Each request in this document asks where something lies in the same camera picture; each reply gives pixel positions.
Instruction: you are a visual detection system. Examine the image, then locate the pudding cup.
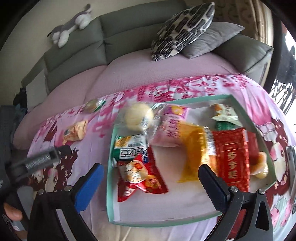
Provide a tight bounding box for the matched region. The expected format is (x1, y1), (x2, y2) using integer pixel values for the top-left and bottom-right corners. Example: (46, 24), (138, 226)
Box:
(249, 152), (269, 179)

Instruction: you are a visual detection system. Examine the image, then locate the red snack packet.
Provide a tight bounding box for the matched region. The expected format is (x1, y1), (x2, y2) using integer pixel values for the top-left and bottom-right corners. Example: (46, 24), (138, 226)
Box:
(213, 128), (250, 192)

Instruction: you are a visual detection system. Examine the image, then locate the yellow transparent bread packet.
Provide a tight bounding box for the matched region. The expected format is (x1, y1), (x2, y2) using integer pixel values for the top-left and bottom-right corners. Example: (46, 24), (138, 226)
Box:
(178, 121), (218, 183)

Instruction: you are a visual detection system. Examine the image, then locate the dark red box packet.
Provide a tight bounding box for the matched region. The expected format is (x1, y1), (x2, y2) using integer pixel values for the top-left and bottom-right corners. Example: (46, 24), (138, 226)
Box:
(247, 131), (259, 165)

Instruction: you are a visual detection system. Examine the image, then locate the white green korean packet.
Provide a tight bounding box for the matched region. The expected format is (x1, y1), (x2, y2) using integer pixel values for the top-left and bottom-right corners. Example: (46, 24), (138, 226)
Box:
(111, 134), (149, 167)

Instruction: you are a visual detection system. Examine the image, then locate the white chinese text packet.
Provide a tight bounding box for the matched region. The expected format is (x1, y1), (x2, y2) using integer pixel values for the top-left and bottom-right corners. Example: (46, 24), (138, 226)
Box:
(212, 103), (242, 126)

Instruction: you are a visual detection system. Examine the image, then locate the clear round bun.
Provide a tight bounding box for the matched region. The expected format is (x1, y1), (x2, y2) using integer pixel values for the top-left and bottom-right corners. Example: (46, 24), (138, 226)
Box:
(114, 101), (166, 139)

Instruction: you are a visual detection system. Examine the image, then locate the person hand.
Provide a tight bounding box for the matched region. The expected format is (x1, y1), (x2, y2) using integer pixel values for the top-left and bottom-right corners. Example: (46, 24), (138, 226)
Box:
(4, 203), (23, 221)

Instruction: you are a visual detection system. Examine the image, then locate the green rimmed white tray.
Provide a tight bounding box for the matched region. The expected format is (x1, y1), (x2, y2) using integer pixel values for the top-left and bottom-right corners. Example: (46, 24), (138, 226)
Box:
(106, 94), (269, 227)

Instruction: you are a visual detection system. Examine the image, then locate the beige orange snack packet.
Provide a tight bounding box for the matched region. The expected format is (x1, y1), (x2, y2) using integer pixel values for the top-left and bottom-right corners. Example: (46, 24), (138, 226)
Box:
(62, 120), (88, 145)

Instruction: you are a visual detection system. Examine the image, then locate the red white crinkled packet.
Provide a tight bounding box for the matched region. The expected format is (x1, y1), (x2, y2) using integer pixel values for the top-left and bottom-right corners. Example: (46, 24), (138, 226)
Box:
(117, 147), (169, 202)

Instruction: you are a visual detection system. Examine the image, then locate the pink cartoon blanket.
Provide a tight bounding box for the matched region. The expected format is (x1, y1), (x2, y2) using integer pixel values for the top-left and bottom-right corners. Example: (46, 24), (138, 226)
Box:
(29, 75), (295, 240)

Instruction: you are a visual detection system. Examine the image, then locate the dark green snack packet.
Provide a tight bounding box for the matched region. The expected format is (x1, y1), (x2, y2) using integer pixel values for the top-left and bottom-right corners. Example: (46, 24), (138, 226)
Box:
(215, 121), (239, 131)

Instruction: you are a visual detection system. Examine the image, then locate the light grey small pillow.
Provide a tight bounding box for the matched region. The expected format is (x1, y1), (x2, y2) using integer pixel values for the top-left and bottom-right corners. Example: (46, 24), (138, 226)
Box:
(26, 69), (48, 112)

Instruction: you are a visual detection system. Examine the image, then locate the pink snack packet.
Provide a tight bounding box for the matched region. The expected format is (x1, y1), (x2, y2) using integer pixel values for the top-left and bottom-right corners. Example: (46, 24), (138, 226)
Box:
(149, 104), (190, 147)

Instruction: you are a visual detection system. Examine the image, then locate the round cracker packet green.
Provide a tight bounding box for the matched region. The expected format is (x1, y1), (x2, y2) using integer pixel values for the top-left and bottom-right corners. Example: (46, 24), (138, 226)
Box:
(83, 99), (106, 113)

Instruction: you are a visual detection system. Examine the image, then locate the grey white plush cat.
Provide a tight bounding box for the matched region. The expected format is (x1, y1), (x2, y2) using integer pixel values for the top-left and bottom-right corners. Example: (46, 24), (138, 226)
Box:
(47, 4), (92, 48)

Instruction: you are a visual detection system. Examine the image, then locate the pink sofa seat cover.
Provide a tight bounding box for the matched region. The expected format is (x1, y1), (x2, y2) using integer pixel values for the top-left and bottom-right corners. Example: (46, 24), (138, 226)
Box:
(13, 50), (238, 150)

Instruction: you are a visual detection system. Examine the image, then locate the grey cushion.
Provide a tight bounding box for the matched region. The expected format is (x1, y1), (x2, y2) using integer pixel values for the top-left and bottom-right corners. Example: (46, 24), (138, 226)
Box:
(182, 22), (245, 59)

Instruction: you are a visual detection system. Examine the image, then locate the grey green sofa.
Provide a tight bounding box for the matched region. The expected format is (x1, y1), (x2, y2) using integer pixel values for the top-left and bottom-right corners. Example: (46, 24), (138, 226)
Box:
(22, 1), (273, 90)

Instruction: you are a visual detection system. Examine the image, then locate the black white patterned cushion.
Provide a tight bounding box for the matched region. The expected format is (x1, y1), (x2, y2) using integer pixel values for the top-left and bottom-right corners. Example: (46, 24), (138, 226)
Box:
(151, 2), (215, 61)

